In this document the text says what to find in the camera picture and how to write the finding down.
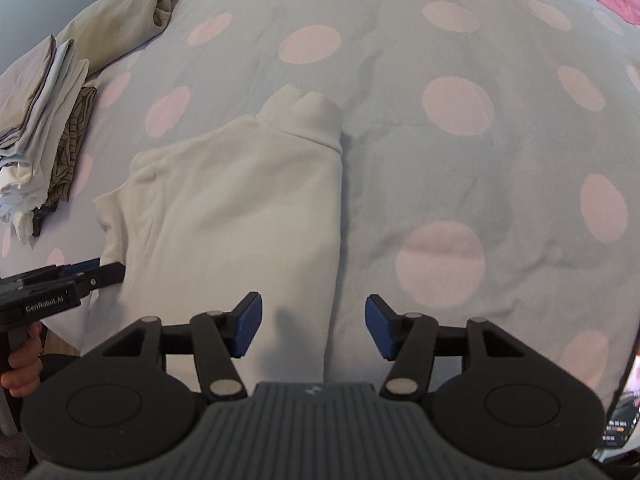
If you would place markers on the beige crumpled garment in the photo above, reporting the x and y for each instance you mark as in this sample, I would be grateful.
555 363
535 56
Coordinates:
125 10

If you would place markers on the folded brown patterned garment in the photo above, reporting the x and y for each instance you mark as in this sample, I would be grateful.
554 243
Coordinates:
72 150

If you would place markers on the folded grey garment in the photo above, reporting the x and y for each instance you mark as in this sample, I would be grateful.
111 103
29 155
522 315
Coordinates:
27 85

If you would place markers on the lit screen device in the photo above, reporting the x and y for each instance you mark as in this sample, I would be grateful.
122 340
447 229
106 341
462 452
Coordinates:
622 410

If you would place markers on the grey pink polka dot blanket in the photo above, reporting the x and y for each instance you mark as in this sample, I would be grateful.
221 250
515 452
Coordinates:
450 170

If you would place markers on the stack of folded clothes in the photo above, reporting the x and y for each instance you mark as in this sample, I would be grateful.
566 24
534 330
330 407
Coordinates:
50 105

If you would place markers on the folded white garment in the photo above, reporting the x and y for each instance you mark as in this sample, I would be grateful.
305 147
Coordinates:
20 195

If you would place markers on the person's left hand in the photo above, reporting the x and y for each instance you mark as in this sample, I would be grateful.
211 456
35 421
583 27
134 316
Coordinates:
22 360

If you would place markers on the cream turtleneck sweater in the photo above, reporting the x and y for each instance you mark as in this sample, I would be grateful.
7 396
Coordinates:
225 210

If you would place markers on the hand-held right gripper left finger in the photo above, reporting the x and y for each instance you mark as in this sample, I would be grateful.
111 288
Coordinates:
250 322

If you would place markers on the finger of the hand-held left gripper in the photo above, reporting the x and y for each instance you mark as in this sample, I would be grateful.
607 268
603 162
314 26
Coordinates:
82 265
107 272

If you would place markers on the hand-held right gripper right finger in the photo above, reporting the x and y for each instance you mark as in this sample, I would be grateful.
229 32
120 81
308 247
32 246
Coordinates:
377 329

